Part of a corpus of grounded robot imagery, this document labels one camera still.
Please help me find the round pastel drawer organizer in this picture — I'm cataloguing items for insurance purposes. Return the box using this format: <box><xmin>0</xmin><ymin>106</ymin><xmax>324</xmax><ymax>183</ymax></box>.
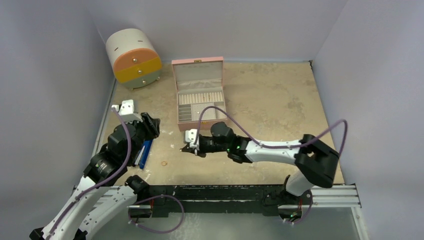
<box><xmin>105</xmin><ymin>28</ymin><xmax>163</xmax><ymax>90</ymax></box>

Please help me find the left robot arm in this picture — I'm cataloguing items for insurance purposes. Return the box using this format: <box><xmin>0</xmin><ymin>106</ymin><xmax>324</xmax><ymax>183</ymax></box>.
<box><xmin>29</xmin><ymin>112</ymin><xmax>161</xmax><ymax>240</ymax></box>

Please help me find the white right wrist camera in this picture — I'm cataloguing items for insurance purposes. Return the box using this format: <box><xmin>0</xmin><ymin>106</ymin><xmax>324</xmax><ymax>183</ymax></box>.
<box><xmin>184</xmin><ymin>129</ymin><xmax>199</xmax><ymax>149</ymax></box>

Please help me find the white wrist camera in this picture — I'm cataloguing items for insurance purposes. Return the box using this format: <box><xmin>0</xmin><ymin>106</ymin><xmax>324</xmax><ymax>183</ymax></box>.
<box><xmin>184</xmin><ymin>129</ymin><xmax>199</xmax><ymax>149</ymax></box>
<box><xmin>111</xmin><ymin>99</ymin><xmax>143</xmax><ymax>123</ymax></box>

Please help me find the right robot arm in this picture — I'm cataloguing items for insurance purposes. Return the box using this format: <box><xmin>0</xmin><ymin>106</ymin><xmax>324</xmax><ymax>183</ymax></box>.
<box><xmin>180</xmin><ymin>122</ymin><xmax>340</xmax><ymax>204</ymax></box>

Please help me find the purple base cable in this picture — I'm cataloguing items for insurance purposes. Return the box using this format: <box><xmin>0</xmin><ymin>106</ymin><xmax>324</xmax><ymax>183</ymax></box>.
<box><xmin>282</xmin><ymin>190</ymin><xmax>318</xmax><ymax>227</ymax></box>
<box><xmin>128</xmin><ymin>194</ymin><xmax>185</xmax><ymax>234</ymax></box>

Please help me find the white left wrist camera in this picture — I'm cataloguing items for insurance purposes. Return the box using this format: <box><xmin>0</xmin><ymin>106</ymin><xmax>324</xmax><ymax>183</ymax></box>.
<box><xmin>111</xmin><ymin>99</ymin><xmax>143</xmax><ymax>123</ymax></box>

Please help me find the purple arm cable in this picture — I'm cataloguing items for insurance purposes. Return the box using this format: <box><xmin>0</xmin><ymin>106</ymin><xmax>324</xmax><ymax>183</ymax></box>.
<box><xmin>46</xmin><ymin>107</ymin><xmax>133</xmax><ymax>240</ymax></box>
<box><xmin>196</xmin><ymin>105</ymin><xmax>349</xmax><ymax>157</ymax></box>

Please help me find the blue stapler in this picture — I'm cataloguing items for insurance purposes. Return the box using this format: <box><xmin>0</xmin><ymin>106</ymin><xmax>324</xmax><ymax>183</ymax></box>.
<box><xmin>134</xmin><ymin>140</ymin><xmax>153</xmax><ymax>170</ymax></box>

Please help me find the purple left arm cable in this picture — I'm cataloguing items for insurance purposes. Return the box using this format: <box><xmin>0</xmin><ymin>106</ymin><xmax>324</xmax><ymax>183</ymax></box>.
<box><xmin>46</xmin><ymin>107</ymin><xmax>133</xmax><ymax>240</ymax></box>

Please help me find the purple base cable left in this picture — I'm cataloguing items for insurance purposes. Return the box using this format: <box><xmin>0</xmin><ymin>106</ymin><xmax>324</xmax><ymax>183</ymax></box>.
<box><xmin>128</xmin><ymin>194</ymin><xmax>185</xmax><ymax>234</ymax></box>

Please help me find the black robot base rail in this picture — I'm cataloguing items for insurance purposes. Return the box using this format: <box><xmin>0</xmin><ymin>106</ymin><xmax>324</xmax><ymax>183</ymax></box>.
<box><xmin>125</xmin><ymin>175</ymin><xmax>312</xmax><ymax>221</ymax></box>

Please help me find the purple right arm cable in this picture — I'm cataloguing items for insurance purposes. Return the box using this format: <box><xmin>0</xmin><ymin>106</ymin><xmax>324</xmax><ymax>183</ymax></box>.
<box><xmin>196</xmin><ymin>105</ymin><xmax>349</xmax><ymax>157</ymax></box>

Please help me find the pink jewelry box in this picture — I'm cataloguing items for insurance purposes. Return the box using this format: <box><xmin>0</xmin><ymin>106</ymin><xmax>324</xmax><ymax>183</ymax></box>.
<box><xmin>171</xmin><ymin>56</ymin><xmax>226</xmax><ymax>132</ymax></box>

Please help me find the aluminium frame rail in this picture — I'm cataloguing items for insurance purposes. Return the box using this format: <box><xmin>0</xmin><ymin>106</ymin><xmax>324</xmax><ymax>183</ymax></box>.
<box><xmin>92</xmin><ymin>185</ymin><xmax>362</xmax><ymax>210</ymax></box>

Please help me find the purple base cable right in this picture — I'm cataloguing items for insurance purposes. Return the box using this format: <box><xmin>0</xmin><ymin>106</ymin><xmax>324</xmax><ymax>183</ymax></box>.
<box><xmin>282</xmin><ymin>190</ymin><xmax>318</xmax><ymax>227</ymax></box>

